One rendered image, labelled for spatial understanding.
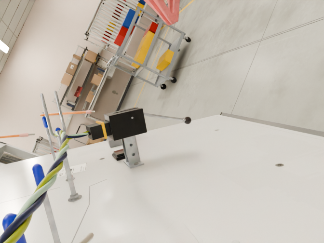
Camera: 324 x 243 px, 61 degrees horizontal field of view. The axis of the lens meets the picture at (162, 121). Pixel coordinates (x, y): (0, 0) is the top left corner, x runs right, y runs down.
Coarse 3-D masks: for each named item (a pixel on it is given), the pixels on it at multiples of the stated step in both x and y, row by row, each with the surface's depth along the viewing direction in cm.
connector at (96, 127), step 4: (92, 124) 44; (96, 124) 43; (100, 124) 42; (104, 124) 42; (108, 124) 43; (88, 128) 43; (92, 128) 42; (96, 128) 42; (100, 128) 42; (108, 128) 43; (88, 132) 42; (92, 132) 42; (96, 132) 42; (100, 132) 42; (108, 132) 43; (88, 136) 44; (92, 136) 42; (96, 136) 42; (100, 136) 42
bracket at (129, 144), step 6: (126, 138) 45; (132, 138) 45; (126, 144) 45; (132, 144) 47; (126, 150) 45; (132, 150) 45; (126, 156) 47; (132, 156) 45; (138, 156) 46; (126, 162) 47; (132, 162) 45; (138, 162) 46
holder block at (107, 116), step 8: (112, 112) 46; (120, 112) 44; (128, 112) 43; (136, 112) 44; (112, 120) 42; (120, 120) 43; (128, 120) 43; (136, 120) 44; (144, 120) 44; (112, 128) 42; (120, 128) 43; (128, 128) 43; (136, 128) 44; (144, 128) 44; (112, 136) 43; (120, 136) 43; (128, 136) 44
